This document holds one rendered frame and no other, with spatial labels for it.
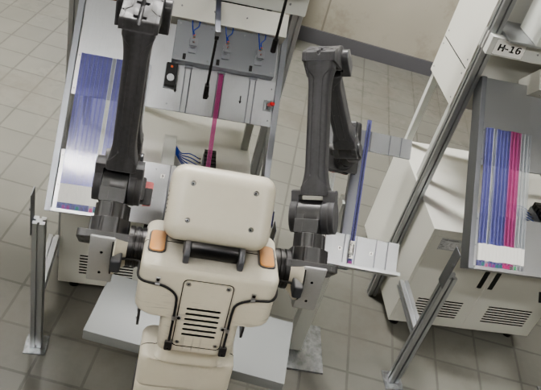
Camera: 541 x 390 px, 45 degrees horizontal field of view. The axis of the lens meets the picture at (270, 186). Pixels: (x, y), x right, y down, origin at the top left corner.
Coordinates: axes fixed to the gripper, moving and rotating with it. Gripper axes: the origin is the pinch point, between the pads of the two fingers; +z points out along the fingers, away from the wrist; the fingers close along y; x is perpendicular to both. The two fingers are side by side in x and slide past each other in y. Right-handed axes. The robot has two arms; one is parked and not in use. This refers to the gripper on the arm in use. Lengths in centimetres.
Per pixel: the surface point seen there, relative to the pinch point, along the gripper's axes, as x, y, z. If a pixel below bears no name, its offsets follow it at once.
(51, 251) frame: 40, 88, 58
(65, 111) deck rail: -2, 87, 10
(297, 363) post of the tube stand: 66, -16, 72
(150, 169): 11, 57, 13
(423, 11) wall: -201, -113, 244
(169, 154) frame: -4, 53, 50
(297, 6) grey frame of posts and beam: -52, 21, 0
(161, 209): 23, 51, 14
